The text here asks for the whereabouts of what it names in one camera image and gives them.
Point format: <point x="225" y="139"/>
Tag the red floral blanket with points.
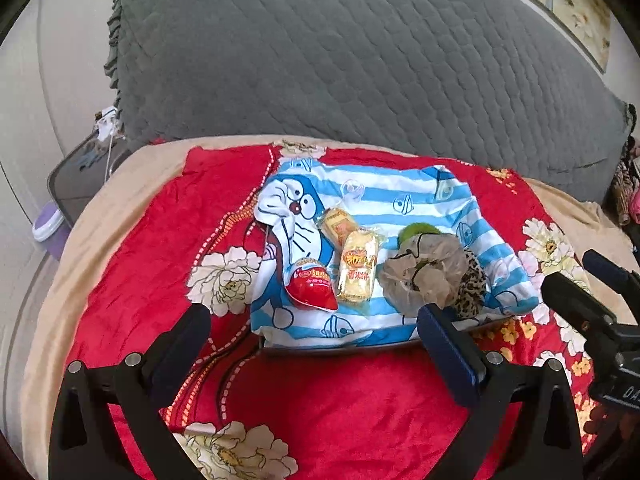
<point x="190" y="220"/>

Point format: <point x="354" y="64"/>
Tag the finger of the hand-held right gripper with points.
<point x="610" y="272"/>
<point x="575" y="305"/>

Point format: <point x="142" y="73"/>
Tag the leopard print scrunchie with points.
<point x="472" y="285"/>

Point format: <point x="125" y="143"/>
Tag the dark bedside table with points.
<point x="80" y="180"/>

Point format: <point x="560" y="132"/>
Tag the purple white round container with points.
<point x="47" y="227"/>

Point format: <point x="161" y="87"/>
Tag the rice cracker packet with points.
<point x="337" y="225"/>
<point x="357" y="270"/>

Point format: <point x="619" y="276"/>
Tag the red egg-shaped candy toy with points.
<point x="312" y="285"/>

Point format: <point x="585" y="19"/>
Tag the grey quilted headboard cover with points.
<point x="350" y="50"/>

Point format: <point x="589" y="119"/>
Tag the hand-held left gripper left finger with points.
<point x="187" y="337"/>

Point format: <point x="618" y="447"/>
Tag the beige sheer scrunchie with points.
<point x="425" y="270"/>

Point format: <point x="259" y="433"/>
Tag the zebra striped cloth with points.
<point x="625" y="190"/>

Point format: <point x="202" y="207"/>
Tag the blue striped cartoon cloth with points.
<point x="400" y="200"/>

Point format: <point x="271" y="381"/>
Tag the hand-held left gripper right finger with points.
<point x="445" y="355"/>

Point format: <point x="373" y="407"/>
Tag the framed wall painting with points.
<point x="580" y="5"/>

